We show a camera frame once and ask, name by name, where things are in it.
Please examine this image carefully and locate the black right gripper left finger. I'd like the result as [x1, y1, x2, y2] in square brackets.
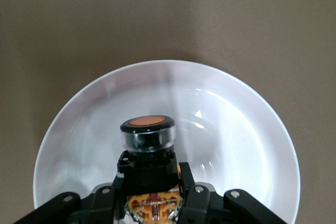
[13, 175, 124, 224]

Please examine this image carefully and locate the orange push-button switch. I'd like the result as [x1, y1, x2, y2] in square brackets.
[112, 115, 186, 224]

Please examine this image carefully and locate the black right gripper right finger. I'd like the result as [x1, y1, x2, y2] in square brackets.
[178, 162, 287, 224]

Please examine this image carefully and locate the pale pink round plate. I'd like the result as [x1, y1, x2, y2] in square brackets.
[33, 60, 301, 224]

